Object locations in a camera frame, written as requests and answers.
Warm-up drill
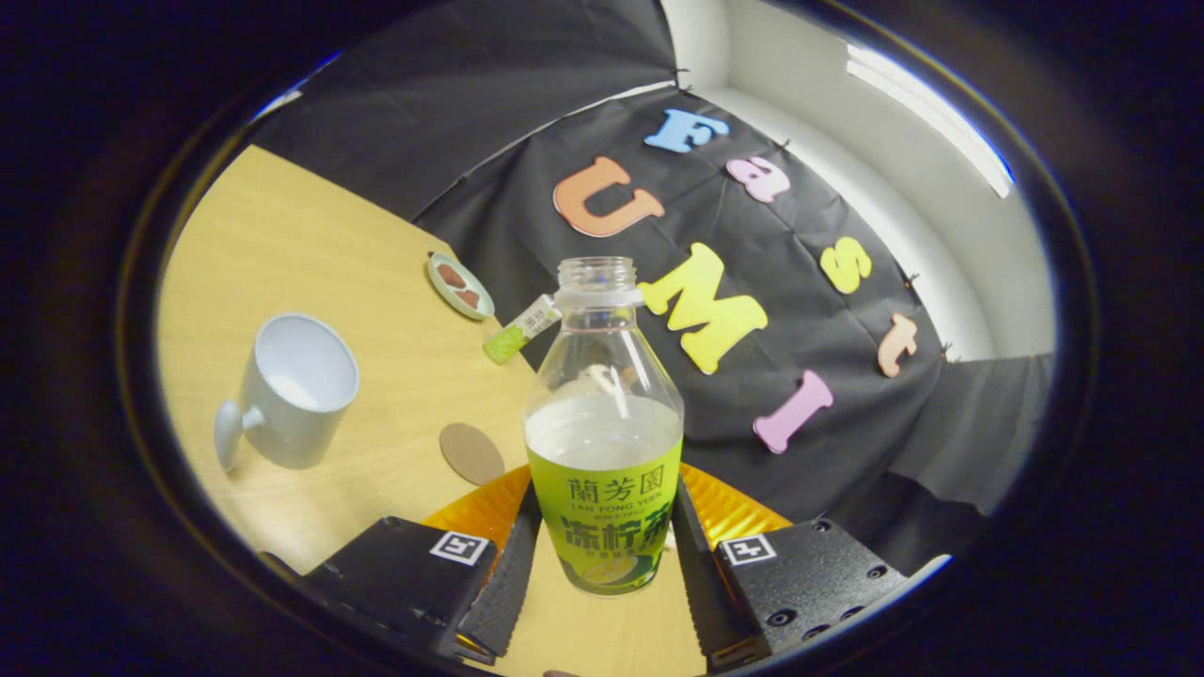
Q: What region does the green label juice bottle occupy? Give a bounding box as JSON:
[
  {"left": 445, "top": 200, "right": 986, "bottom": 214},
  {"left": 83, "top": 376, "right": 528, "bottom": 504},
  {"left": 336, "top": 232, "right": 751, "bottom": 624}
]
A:
[{"left": 522, "top": 256, "right": 685, "bottom": 597}]

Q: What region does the wooden table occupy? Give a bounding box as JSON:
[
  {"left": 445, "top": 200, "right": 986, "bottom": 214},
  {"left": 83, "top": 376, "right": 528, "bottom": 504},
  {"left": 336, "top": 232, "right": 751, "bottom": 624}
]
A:
[{"left": 155, "top": 144, "right": 706, "bottom": 677}]

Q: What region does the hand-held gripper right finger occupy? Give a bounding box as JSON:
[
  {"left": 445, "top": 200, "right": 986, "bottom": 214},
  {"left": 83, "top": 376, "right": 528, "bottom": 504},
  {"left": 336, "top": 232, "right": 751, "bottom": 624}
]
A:
[{"left": 670, "top": 463, "right": 911, "bottom": 673}]

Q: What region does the capped white label tea bottle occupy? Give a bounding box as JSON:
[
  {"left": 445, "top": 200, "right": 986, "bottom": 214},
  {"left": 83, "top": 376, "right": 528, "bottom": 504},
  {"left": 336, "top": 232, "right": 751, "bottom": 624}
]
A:
[{"left": 483, "top": 293, "right": 563, "bottom": 366}]

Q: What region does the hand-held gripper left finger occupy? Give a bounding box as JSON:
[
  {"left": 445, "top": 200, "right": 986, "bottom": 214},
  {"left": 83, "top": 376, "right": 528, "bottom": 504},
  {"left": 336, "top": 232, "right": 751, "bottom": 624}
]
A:
[{"left": 301, "top": 464, "right": 545, "bottom": 667}]

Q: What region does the pale green plate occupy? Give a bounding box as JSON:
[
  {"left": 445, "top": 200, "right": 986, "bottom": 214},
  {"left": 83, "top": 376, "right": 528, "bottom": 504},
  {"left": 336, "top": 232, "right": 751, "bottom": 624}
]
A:
[{"left": 426, "top": 252, "right": 496, "bottom": 322}]

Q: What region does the ceiling light panel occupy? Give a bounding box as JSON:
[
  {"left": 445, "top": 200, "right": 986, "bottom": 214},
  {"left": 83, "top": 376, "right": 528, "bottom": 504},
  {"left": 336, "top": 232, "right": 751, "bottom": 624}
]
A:
[{"left": 845, "top": 42, "right": 1015, "bottom": 198}]

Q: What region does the round brown coaster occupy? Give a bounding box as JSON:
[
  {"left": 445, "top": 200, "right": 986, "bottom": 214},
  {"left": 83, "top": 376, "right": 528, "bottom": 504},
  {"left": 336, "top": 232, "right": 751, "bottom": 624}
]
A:
[{"left": 439, "top": 422, "right": 507, "bottom": 487}]

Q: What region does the white cup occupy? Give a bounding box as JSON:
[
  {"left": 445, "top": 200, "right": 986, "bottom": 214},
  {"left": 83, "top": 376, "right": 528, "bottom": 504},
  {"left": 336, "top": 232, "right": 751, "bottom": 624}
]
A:
[{"left": 214, "top": 313, "right": 360, "bottom": 474}]

